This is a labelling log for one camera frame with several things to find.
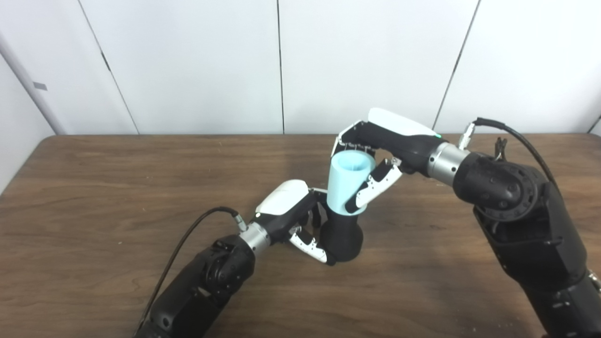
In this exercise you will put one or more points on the light blue cylinder cup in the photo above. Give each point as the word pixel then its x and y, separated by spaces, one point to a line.
pixel 340 188

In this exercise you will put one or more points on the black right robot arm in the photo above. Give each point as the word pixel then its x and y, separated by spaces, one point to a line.
pixel 530 234

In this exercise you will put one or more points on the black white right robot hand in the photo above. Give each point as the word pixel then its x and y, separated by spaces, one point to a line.
pixel 404 136

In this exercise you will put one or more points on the black flared nozzle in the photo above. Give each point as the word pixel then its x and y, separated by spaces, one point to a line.
pixel 345 239

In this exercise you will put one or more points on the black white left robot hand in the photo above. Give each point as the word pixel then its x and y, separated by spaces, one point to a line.
pixel 281 202

